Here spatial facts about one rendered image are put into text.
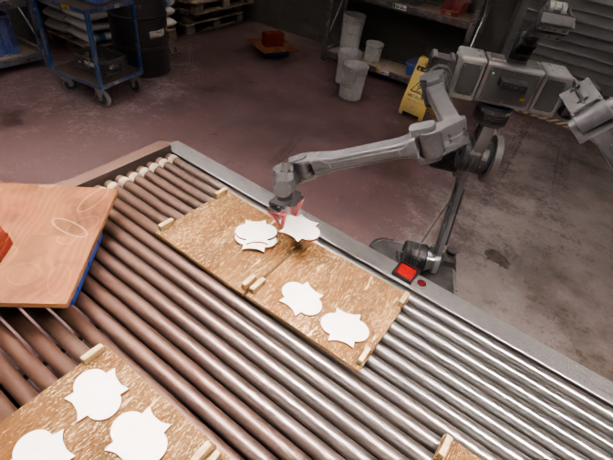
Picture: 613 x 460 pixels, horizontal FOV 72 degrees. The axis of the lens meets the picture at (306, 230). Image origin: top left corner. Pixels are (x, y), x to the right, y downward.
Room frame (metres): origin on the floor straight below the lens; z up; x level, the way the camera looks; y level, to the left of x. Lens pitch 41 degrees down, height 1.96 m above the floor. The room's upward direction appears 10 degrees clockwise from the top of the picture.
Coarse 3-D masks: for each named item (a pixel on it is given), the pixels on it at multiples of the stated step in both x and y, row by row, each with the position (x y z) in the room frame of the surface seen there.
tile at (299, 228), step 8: (288, 216) 1.10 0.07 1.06; (296, 216) 1.11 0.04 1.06; (288, 224) 1.06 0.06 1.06; (296, 224) 1.07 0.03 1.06; (304, 224) 1.08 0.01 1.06; (312, 224) 1.08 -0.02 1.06; (280, 232) 1.02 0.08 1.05; (288, 232) 1.02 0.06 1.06; (296, 232) 1.03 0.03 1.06; (304, 232) 1.04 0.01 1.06; (312, 232) 1.04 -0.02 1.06; (296, 240) 0.99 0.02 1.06; (304, 240) 1.00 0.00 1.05; (312, 240) 1.01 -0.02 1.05
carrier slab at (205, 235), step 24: (192, 216) 1.15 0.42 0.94; (216, 216) 1.18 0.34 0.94; (240, 216) 1.20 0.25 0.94; (264, 216) 1.22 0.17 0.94; (168, 240) 1.01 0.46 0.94; (192, 240) 1.03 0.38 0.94; (216, 240) 1.05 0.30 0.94; (288, 240) 1.11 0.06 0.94; (216, 264) 0.94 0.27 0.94; (240, 264) 0.96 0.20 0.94; (264, 264) 0.98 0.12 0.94; (240, 288) 0.86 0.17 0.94
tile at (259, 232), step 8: (248, 224) 1.14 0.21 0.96; (256, 224) 1.15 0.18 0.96; (264, 224) 1.15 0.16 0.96; (240, 232) 1.09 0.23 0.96; (248, 232) 1.09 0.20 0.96; (256, 232) 1.10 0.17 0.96; (264, 232) 1.11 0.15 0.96; (272, 232) 1.12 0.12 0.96; (248, 240) 1.05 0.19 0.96; (256, 240) 1.06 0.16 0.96; (264, 240) 1.07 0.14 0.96
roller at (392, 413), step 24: (120, 216) 1.11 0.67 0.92; (144, 240) 1.02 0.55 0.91; (192, 264) 0.94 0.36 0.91; (216, 288) 0.86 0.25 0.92; (240, 312) 0.79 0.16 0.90; (288, 336) 0.72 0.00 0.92; (312, 360) 0.66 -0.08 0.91; (360, 384) 0.61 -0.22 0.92; (384, 408) 0.56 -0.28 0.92; (408, 432) 0.51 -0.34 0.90; (432, 432) 0.52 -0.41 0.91
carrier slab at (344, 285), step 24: (288, 264) 1.00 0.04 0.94; (312, 264) 1.02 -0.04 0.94; (336, 264) 1.04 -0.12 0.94; (264, 288) 0.87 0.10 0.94; (312, 288) 0.91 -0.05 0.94; (336, 288) 0.92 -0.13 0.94; (360, 288) 0.94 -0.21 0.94; (384, 288) 0.96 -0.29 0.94; (288, 312) 0.80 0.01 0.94; (360, 312) 0.84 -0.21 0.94; (384, 312) 0.86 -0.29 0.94; (312, 336) 0.73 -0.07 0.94
